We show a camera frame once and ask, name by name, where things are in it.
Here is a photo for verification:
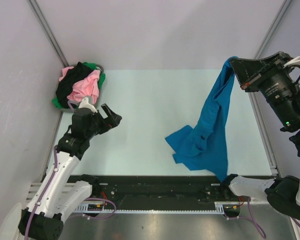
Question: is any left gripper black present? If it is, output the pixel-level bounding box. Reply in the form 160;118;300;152
85;103;121;139

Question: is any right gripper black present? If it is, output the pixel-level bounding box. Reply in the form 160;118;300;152
229;51;300;130

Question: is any grey laundry basket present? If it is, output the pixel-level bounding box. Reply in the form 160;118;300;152
57;63;106;113

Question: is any blue t shirt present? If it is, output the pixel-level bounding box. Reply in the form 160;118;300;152
165;56;238;182

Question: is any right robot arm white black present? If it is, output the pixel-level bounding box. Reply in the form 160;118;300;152
220;51;300;221

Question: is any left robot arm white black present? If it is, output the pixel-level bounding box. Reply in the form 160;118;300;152
18;102;122;240

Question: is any pink t shirt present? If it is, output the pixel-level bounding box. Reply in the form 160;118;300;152
59;66;101;107

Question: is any black t shirt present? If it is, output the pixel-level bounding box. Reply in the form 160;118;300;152
55;62;93;109

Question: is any green t shirt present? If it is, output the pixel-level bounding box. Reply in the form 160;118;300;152
51;61;107;110

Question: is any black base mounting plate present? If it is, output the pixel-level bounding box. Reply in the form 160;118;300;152
41;174;278;211

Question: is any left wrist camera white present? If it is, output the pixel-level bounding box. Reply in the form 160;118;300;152
78;96;97;113

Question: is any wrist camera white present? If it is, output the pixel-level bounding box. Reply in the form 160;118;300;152
78;96;97;113
282;34;300;68

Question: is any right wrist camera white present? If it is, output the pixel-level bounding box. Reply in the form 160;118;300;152
282;34;300;68

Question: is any aluminium frame rail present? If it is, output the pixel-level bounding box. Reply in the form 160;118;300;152
25;183;75;203

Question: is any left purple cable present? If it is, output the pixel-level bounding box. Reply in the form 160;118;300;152
23;99;117;240

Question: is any white slotted cable duct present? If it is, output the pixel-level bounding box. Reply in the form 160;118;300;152
73;201;225;215

